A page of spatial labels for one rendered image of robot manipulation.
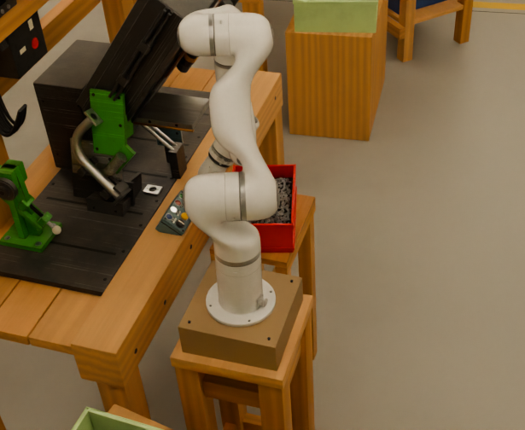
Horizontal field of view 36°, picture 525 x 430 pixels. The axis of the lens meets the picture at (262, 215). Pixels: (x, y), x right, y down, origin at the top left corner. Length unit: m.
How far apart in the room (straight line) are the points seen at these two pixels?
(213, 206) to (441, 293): 1.84
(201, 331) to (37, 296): 0.55
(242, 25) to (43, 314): 1.02
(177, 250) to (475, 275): 1.63
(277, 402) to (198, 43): 0.97
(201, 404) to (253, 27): 1.07
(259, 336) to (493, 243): 1.93
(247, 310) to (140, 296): 0.35
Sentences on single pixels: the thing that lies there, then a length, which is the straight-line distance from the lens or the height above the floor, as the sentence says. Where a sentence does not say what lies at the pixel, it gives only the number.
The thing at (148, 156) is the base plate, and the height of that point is 0.90.
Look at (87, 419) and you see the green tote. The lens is 2.05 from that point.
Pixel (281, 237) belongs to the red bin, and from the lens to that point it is 2.53.
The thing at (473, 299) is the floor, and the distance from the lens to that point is 3.58.
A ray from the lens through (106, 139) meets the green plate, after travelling 2.60.
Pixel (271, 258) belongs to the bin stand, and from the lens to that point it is 2.55.
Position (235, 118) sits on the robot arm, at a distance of 1.93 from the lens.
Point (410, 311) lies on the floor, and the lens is 3.50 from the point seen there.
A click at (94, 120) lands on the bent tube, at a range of 2.55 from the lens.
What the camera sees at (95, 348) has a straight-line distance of 2.25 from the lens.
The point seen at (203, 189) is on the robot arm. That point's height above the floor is 1.36.
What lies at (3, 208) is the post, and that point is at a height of 0.93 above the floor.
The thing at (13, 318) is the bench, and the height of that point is 0.88.
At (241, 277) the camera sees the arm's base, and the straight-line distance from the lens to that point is 2.08.
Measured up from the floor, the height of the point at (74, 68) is 1.24.
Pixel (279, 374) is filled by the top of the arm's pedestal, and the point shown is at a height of 0.85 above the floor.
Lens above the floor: 2.54
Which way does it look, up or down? 40 degrees down
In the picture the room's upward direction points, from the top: 4 degrees counter-clockwise
